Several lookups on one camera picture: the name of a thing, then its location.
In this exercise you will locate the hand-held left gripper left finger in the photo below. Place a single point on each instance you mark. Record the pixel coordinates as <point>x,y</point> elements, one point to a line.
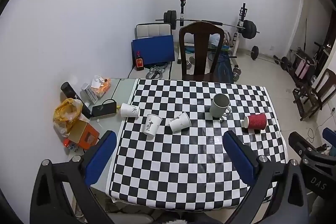
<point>101,158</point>

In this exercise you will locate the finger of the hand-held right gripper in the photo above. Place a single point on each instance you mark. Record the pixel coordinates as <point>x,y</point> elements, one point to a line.
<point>330,133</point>
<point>298,141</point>

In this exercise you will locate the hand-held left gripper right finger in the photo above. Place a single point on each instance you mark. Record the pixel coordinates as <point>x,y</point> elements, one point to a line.
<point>240,159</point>

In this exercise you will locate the red ribbed paper cup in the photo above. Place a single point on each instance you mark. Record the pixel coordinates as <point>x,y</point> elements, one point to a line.
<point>256,122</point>

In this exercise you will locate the white paper cup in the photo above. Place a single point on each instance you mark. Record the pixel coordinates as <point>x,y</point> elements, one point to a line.
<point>151,125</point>
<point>179,123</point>
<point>129,110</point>

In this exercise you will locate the orange cardboard box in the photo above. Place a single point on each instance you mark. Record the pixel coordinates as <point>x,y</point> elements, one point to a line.
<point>84,134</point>

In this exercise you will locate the small red object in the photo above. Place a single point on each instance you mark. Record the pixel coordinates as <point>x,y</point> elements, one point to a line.
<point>70,145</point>

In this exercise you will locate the brown wooden chair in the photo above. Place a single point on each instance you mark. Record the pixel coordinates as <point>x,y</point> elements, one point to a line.
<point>319,94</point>

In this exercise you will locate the black power bank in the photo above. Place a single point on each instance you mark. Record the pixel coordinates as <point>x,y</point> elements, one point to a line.
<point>104,108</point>

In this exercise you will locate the black white checkered tablecloth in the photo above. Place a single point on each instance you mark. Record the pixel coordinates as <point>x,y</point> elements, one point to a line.
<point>189,161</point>

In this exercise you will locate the yellow plastic bag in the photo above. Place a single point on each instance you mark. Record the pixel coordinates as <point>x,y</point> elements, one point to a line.
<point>67,113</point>

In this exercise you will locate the grey mug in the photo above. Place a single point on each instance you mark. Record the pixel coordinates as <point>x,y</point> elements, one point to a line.
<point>219,106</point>

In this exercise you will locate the orange tissue pack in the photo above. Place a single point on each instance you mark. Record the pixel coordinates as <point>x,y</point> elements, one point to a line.
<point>101,86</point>

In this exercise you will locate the black cylindrical bottle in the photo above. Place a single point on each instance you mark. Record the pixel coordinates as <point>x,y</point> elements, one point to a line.
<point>70,91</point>

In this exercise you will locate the exercise machine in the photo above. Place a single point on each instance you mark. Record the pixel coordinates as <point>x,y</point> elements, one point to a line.
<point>304,64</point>

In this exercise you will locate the chrome dumbbell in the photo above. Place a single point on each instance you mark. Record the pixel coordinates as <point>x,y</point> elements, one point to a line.
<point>236,74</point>
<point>191,63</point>

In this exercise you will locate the blue exercise mat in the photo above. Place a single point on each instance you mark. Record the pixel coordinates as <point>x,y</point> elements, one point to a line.
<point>224,70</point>

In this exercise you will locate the short barbell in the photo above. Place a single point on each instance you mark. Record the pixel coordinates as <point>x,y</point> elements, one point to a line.
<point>255,53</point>

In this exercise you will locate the black stick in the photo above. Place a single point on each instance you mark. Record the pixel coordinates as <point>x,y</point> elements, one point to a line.
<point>305,35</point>

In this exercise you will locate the amber liquor bottle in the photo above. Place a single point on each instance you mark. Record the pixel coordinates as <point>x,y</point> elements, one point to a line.
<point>140,63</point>

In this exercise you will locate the blue board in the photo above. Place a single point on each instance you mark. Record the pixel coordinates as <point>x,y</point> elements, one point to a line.
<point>153,50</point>

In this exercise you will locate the long barbell with black plates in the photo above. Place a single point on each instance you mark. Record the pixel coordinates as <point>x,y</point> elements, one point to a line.
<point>249,29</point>

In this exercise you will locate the white barbell rack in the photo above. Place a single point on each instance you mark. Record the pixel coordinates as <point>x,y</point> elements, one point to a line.
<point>240,27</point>

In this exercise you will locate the dark wooden dining chair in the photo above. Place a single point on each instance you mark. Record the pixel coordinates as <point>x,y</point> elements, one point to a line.
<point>200,37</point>

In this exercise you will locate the white padded chair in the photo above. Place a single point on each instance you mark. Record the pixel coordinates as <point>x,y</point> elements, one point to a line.
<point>152,29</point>

